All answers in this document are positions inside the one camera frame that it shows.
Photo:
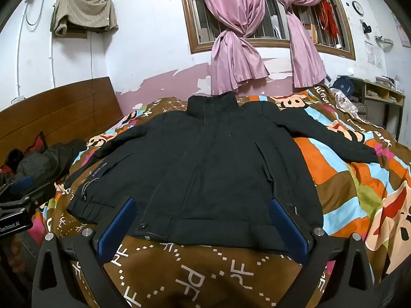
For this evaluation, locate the black wall fixture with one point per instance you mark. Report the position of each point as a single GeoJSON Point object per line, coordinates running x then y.
{"type": "Point", "coordinates": [366, 27]}

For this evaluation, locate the wide pink curtain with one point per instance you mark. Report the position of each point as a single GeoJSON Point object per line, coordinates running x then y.
{"type": "Point", "coordinates": [237, 64]}

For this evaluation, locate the black jacket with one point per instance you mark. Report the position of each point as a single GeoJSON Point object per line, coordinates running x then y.
{"type": "Point", "coordinates": [208, 173]}

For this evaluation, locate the round wall clock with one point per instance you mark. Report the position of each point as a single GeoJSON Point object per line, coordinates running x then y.
{"type": "Point", "coordinates": [357, 7]}

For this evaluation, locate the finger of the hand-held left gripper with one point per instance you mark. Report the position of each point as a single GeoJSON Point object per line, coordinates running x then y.
{"type": "Point", "coordinates": [21, 183]}
{"type": "Point", "coordinates": [41, 191]}

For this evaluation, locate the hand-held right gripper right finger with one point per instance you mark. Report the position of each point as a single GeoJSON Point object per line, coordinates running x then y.
{"type": "Point", "coordinates": [289, 231]}

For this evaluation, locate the blue cap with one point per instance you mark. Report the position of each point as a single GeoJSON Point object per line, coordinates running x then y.
{"type": "Point", "coordinates": [343, 86]}

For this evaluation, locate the wooden shelf unit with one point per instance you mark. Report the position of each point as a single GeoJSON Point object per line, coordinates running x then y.
{"type": "Point", "coordinates": [369, 85]}

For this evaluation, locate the cartoon printed blanket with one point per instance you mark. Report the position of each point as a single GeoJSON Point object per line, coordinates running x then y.
{"type": "Point", "coordinates": [199, 276]}

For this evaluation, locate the red hanging cloth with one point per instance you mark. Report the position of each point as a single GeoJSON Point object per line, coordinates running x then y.
{"type": "Point", "coordinates": [327, 16]}

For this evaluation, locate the floral cloth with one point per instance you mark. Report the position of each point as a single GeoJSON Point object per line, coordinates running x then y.
{"type": "Point", "coordinates": [348, 104]}

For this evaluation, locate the beige hanging cloth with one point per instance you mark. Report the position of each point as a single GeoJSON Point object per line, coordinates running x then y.
{"type": "Point", "coordinates": [83, 9]}

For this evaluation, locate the wooden headboard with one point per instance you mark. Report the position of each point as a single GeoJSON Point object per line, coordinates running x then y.
{"type": "Point", "coordinates": [64, 112]}

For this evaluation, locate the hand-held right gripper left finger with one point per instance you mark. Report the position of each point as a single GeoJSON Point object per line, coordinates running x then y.
{"type": "Point", "coordinates": [117, 227]}

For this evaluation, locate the narrow pink curtain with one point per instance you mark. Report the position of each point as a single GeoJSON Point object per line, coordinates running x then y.
{"type": "Point", "coordinates": [303, 57]}

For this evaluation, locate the stack of books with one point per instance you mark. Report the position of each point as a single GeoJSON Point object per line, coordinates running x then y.
{"type": "Point", "coordinates": [383, 81]}

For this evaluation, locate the dark clothes pile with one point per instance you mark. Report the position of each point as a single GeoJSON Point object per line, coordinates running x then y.
{"type": "Point", "coordinates": [41, 163]}

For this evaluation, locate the white paper sheet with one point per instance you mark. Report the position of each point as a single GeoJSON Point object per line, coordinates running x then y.
{"type": "Point", "coordinates": [372, 53]}

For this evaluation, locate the red and black cloth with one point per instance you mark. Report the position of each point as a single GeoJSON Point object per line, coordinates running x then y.
{"type": "Point", "coordinates": [38, 142]}

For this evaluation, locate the pink wall poster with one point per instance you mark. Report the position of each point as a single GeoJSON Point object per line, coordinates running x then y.
{"type": "Point", "coordinates": [402, 35]}

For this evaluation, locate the wooden window frame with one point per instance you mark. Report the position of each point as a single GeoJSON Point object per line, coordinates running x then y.
{"type": "Point", "coordinates": [189, 32]}

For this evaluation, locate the metal wall rack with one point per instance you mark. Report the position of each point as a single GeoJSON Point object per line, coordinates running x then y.
{"type": "Point", "coordinates": [383, 40]}

